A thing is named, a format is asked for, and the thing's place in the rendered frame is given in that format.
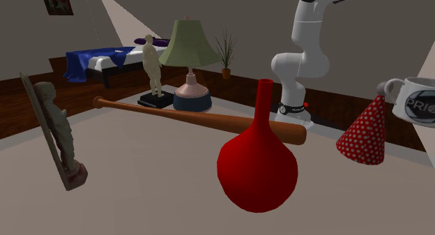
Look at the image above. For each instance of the beige standing man figure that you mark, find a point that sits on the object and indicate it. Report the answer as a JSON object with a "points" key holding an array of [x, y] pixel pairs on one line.
{"points": [[152, 64]]}

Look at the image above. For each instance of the brown wooden baseball bat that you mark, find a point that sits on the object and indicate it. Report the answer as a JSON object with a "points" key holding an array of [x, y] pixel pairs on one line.
{"points": [[190, 117]]}

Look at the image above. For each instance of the green-shaded pink table lamp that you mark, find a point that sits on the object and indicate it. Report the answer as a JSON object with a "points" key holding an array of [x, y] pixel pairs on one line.
{"points": [[188, 47]]}

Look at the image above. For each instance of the red round long-necked vase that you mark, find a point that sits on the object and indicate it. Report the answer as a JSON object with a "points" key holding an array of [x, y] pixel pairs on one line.
{"points": [[257, 166]]}

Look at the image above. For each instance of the bed with blue blanket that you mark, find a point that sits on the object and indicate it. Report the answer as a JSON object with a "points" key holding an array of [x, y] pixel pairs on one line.
{"points": [[98, 59]]}

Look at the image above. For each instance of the dark wall picture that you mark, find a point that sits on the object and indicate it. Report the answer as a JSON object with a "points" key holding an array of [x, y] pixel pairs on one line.
{"points": [[57, 3]]}

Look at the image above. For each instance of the white printed mug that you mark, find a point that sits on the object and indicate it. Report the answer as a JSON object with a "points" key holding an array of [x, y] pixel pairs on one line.
{"points": [[414, 101]]}

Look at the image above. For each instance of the red white-dotted party hat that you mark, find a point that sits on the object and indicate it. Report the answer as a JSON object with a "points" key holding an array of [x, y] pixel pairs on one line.
{"points": [[367, 135]]}

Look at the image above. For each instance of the grey stone relief figure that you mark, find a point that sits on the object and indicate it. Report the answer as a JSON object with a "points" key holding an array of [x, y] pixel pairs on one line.
{"points": [[57, 125]]}

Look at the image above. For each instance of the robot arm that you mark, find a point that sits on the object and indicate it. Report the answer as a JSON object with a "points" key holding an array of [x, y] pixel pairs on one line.
{"points": [[299, 57]]}

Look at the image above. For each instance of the potted green plant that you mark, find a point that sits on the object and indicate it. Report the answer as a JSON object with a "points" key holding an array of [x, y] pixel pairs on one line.
{"points": [[226, 54]]}

